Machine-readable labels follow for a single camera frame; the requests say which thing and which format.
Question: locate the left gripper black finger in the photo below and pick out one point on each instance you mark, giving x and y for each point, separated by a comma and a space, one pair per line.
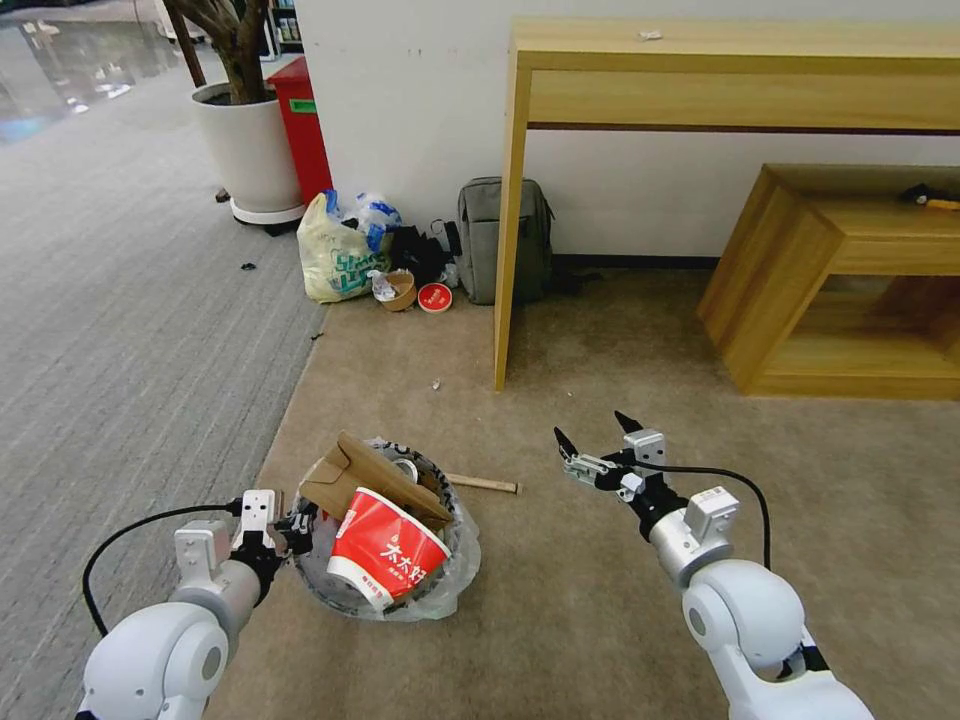
298, 519
294, 543

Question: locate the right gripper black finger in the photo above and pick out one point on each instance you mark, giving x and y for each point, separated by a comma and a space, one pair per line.
628, 424
589, 466

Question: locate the black mesh trash bin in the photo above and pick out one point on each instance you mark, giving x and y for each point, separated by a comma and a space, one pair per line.
450, 499

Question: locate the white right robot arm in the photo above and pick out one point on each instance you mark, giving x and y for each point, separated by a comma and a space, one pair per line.
742, 622

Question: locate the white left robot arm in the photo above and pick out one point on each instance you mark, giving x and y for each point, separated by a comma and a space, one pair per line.
154, 660

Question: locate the clear plastic bin liner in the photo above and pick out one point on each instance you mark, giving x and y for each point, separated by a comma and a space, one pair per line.
457, 570

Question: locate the red pedal bin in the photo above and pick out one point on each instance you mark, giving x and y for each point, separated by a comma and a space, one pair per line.
304, 135

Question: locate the red paper noodle bowl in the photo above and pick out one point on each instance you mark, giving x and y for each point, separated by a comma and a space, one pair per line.
386, 551

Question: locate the brown cardboard takeaway box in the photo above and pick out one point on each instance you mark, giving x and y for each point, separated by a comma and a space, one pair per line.
382, 476

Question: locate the wooden chopsticks in paper sleeve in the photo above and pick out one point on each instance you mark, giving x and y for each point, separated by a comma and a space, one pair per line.
484, 483

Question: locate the small pale round container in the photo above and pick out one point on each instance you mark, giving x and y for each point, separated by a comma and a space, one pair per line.
407, 470

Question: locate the low light wooden shelf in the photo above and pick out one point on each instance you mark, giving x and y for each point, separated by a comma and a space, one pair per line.
795, 300

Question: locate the grey backpack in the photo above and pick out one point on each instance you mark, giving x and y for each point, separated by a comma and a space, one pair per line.
499, 240

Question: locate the red round lid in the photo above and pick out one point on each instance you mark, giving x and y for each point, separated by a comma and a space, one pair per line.
436, 297

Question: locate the brown paper bowl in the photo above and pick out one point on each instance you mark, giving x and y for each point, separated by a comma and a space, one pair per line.
401, 294

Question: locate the crumpled white tissue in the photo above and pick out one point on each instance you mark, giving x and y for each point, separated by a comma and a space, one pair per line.
381, 285

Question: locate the yellow printed plastic bag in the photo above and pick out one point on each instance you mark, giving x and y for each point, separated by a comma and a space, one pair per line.
334, 262

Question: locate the black crumpled bag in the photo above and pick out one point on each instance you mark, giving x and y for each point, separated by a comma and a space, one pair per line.
420, 251

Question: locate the white wheeled pot tray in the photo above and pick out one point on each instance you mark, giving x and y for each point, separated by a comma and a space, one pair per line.
262, 216

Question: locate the blue and white plastic bag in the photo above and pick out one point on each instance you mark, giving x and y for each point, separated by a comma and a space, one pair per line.
377, 214

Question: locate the light wooden desk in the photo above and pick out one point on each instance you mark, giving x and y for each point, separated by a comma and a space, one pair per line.
675, 82

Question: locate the small black object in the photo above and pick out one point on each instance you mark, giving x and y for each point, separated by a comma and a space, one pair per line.
916, 193

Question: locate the white plant pot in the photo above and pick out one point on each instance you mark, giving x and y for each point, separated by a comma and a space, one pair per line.
247, 150

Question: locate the small orange object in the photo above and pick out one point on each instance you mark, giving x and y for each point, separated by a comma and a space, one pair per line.
941, 202

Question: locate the crumpled white paper ball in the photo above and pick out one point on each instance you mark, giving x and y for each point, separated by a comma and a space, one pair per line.
649, 34

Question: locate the brown tree trunk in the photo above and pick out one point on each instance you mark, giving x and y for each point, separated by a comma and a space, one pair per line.
244, 52

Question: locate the dark shelf with bottles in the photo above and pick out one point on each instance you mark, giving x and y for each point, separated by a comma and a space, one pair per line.
286, 26

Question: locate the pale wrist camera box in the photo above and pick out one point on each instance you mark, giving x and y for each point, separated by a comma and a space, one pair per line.
259, 514
646, 448

